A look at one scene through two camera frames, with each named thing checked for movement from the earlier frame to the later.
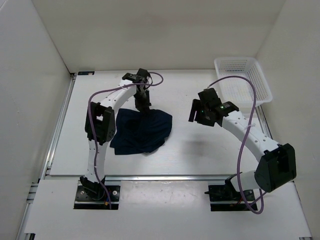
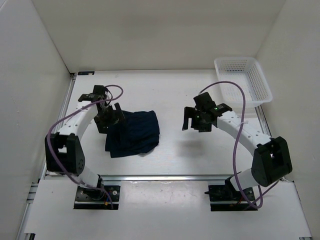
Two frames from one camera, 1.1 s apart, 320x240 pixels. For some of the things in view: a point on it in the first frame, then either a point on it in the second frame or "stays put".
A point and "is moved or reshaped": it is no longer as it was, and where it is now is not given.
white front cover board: x=172 y=208 stays put
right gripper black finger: x=195 y=103 → x=188 y=113
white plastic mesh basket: x=238 y=91 stays put
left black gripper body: x=142 y=99 → x=105 y=118
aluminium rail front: x=164 y=178 stays put
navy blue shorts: x=138 y=132 is moved or reshaped
